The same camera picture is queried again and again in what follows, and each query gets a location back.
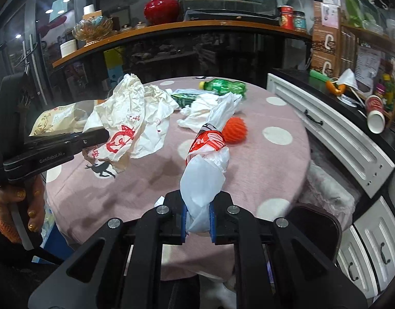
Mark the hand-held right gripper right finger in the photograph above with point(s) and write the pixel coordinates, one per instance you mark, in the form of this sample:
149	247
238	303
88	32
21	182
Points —
212	223

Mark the black flat box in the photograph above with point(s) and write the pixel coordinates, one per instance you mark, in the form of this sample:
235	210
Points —
229	16

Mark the pink folded blanket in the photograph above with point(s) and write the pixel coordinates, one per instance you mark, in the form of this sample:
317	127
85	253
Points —
329	186

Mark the crumpled white plastic wrap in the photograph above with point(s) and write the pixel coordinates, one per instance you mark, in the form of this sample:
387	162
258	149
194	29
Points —
197	112

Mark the green marker pen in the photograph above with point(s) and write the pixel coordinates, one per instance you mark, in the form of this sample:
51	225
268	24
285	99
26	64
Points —
320	74

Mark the white face mask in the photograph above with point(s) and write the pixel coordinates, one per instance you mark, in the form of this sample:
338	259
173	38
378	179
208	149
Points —
348	79

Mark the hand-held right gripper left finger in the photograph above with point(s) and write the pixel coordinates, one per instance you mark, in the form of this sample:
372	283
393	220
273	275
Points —
183	223

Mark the patterned beige paper bag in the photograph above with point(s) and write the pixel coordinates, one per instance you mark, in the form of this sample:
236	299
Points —
52	119

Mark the white lower cabinet drawers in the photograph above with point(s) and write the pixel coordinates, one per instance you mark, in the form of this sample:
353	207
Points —
374	247

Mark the orange spiky ball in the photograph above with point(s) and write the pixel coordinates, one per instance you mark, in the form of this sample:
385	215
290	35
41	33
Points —
236	131

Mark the dark brown chair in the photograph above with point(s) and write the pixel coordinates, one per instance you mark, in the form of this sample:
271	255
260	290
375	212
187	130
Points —
316	225

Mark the white bag red dragon print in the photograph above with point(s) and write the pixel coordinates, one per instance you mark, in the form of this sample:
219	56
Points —
129	116

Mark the person's left hand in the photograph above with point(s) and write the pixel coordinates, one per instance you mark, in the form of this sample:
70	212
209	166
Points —
31	199

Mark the white paper roll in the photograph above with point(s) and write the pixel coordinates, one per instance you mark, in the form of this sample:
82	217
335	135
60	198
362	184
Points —
88	9

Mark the curved wooden counter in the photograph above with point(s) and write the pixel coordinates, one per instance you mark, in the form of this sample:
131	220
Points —
184	29

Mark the green plastic bottle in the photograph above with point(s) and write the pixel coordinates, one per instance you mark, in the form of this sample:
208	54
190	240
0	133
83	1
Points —
226	87

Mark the glass lotus bowl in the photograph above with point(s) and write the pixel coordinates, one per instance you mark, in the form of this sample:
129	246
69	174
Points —
92	29

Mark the green and silver milk carton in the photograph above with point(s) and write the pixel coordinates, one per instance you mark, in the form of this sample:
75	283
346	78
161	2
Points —
184	98

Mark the red paper cup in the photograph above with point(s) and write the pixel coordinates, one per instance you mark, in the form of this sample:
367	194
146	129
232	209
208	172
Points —
375	116

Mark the orange plastic tool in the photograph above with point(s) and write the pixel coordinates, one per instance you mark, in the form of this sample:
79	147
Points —
333	87

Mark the white plastic bag red label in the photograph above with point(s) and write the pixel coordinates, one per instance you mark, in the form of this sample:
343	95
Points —
200	183

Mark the white cup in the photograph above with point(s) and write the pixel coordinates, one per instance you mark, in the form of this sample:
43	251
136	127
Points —
68	49

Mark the blue box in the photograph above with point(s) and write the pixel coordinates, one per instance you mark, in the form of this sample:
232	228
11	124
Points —
60	241

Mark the red snack cup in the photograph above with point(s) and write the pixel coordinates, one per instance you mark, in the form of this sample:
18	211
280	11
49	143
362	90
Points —
286	17

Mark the brown coffee box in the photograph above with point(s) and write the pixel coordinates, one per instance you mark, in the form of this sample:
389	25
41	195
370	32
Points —
324	35
323	64

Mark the glass jar teal label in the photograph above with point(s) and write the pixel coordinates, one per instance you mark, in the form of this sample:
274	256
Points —
300	22

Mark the pink polka dot tablecloth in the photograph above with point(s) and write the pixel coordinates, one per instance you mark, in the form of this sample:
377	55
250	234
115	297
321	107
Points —
265	173

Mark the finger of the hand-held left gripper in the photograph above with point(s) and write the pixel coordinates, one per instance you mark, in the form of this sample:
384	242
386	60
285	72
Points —
91	140

